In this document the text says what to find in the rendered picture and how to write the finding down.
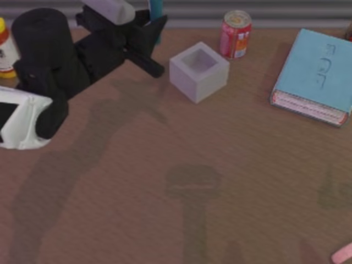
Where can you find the teal cylindrical tube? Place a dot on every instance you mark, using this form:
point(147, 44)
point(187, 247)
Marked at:
point(156, 8)

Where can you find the white open cube box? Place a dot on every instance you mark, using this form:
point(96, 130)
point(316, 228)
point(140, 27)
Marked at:
point(198, 79)

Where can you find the red soda can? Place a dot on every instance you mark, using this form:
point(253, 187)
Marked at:
point(235, 35)

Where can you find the yellow capped white bottle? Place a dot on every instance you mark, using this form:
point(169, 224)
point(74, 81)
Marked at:
point(5, 49)

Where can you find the light blue book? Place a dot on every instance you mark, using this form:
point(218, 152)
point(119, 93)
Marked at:
point(313, 71)

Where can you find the pink flat object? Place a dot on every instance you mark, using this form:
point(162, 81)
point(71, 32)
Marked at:
point(343, 255)

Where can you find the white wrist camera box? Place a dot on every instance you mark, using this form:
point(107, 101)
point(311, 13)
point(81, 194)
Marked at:
point(110, 9)

